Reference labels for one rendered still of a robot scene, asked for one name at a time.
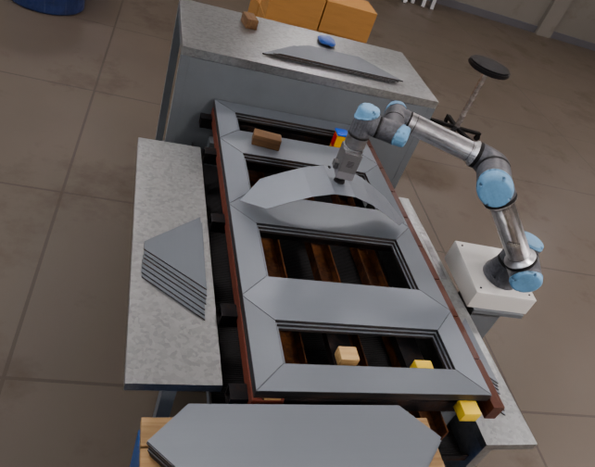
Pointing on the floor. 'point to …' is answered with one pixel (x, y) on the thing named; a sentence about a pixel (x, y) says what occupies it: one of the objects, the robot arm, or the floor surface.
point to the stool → (475, 92)
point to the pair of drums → (54, 6)
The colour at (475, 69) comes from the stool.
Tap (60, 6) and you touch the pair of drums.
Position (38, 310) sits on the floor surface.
